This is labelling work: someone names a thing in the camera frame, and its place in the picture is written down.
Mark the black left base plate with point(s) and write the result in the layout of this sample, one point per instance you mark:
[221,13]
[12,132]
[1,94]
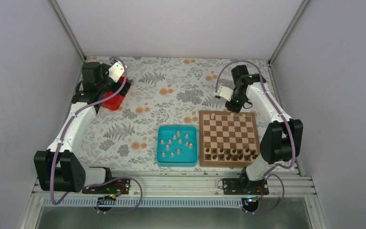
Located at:
[117,187]

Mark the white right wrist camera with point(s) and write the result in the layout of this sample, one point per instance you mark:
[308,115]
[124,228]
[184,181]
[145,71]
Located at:
[224,92]

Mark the aluminium front rail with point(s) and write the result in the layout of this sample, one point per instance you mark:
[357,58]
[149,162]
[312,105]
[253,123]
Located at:
[208,186]

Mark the wooden chess board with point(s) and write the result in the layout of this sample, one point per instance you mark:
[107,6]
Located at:
[222,133]

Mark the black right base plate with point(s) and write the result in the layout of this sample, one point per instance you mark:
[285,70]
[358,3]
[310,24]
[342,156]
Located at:
[236,186]

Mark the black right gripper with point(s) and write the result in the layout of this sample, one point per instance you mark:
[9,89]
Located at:
[236,109]

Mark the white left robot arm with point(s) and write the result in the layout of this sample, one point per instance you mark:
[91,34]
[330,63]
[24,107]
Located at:
[58,167]

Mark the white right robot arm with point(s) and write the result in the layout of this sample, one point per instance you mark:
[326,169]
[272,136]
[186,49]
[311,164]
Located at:
[281,143]

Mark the aluminium corner post left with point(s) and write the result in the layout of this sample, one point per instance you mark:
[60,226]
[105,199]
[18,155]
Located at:
[60,15]

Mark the dark chess pieces row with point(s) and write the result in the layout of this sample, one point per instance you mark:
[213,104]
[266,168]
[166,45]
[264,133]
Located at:
[230,155]

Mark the floral table mat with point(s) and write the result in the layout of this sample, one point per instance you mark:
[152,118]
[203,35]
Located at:
[164,91]

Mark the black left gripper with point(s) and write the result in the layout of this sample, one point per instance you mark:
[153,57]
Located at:
[125,88]

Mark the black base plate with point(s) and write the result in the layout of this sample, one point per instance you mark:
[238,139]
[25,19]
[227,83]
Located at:
[236,186]
[117,187]

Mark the red plastic tray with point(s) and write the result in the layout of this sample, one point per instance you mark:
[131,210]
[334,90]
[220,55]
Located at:
[115,102]

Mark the teal plastic tray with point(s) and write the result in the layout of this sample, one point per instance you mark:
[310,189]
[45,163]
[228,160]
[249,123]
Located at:
[177,146]

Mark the aluminium corner post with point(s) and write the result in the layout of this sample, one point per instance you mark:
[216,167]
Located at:
[298,14]
[60,15]

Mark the aluminium corner post right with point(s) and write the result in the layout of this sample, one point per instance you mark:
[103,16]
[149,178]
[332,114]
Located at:
[298,14]

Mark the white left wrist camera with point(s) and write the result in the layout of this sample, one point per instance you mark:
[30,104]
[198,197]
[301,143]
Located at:
[116,71]

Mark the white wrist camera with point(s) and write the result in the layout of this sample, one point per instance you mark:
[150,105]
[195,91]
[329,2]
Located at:
[116,71]
[224,92]

